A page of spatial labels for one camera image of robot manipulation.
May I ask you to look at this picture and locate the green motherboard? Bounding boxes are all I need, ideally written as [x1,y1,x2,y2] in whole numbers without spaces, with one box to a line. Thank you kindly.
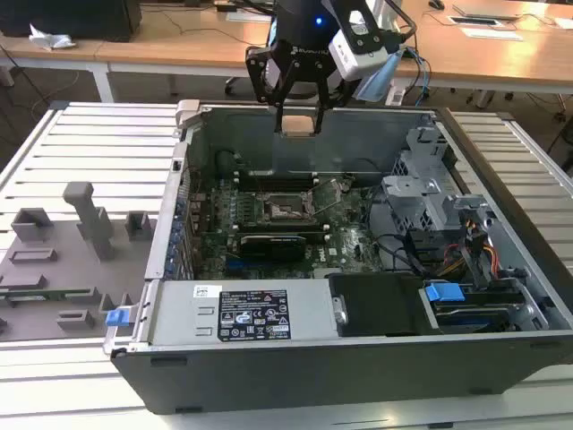
[187,172,387,281]

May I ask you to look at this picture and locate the white barcode sticker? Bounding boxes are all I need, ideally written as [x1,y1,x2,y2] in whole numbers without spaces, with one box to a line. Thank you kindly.
[192,282,223,301]

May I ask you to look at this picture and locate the grey case hinge bracket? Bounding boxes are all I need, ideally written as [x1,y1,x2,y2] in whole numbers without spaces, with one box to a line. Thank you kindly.
[175,99,212,136]

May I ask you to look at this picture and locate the silver shroud handle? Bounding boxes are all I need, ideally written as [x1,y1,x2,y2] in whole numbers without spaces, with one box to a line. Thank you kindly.
[331,294,350,325]

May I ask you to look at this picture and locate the hard disk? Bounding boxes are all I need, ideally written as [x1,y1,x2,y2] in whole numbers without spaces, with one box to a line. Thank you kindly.
[432,304,512,333]

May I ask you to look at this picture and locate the CPU socket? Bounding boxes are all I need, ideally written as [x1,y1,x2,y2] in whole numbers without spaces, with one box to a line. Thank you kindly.
[261,192,317,225]

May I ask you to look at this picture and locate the black graphics card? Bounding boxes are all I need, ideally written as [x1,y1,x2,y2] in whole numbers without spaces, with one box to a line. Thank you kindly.
[239,234,309,266]

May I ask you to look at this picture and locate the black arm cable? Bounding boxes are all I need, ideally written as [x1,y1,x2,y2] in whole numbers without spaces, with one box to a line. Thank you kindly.
[365,0,418,51]

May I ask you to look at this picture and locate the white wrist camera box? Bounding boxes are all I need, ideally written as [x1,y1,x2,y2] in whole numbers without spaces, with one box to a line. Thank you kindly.
[328,9,391,82]

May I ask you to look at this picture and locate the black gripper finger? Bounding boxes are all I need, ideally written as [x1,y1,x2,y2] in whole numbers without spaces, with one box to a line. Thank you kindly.
[244,43,293,134]
[312,74,358,135]

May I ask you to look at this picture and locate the wooden desk white legs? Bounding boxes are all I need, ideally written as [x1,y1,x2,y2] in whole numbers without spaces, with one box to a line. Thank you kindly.
[0,0,281,105]

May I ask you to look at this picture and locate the silver metal drive cage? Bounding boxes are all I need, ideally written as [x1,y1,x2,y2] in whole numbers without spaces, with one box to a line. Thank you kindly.
[381,126,490,235]

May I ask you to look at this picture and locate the silver power supply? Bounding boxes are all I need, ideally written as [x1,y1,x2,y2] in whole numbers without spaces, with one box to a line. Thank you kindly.
[146,279,338,347]

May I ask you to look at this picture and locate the green RAM stick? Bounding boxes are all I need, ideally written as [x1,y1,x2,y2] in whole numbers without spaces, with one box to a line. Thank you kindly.
[0,288,91,302]

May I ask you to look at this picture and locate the black wire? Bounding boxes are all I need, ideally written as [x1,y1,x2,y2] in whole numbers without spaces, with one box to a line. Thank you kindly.
[370,196,427,275]

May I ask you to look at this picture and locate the black printed label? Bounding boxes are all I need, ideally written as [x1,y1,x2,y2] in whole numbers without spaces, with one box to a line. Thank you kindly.
[217,288,293,342]

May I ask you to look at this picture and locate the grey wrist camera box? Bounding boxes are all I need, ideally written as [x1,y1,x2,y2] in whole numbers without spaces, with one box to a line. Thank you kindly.
[265,20,281,87]

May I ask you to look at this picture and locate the silver CPU plate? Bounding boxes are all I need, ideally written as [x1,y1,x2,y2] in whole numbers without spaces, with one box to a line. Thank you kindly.
[281,115,317,135]

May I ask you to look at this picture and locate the black RAM stick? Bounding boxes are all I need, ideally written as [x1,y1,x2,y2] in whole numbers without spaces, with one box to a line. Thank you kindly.
[236,230,334,245]

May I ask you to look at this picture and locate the white paper sheet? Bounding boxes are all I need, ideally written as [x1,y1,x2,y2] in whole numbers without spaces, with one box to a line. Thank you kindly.
[460,26,525,42]

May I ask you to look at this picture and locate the black plastic air shroud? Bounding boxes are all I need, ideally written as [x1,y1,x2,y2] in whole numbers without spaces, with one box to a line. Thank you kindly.
[328,271,432,338]

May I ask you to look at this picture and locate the blue cable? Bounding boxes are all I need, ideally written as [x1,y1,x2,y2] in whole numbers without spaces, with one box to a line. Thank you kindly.
[404,43,433,107]

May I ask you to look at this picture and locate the blue disk carrier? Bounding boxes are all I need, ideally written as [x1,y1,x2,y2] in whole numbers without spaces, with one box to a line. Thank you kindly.
[424,280,466,306]

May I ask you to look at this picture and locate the wooden desk with grommet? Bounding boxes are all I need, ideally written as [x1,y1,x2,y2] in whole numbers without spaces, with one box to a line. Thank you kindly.
[389,0,573,109]

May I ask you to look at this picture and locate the crumpled white paper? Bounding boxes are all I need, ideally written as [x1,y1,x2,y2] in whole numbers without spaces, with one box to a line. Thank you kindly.
[28,22,78,51]

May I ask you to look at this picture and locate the grey parts rack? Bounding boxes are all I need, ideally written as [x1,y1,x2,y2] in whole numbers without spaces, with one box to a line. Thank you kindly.
[0,181,158,342]

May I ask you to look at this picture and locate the yellow red wire bundle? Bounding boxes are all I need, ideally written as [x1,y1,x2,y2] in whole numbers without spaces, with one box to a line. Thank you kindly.
[440,214,501,278]

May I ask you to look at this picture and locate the black computer box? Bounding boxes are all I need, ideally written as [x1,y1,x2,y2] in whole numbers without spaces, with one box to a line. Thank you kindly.
[0,0,144,44]

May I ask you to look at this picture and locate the black open PC case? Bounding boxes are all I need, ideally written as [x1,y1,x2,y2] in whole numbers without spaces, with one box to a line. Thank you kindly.
[102,99,573,416]

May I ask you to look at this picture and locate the metal socket cover frame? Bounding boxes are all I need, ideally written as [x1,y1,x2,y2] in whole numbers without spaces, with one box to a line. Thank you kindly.
[305,177,346,211]

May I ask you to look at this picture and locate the grey laptop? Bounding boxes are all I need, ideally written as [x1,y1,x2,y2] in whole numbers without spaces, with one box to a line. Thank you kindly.
[451,1,524,22]

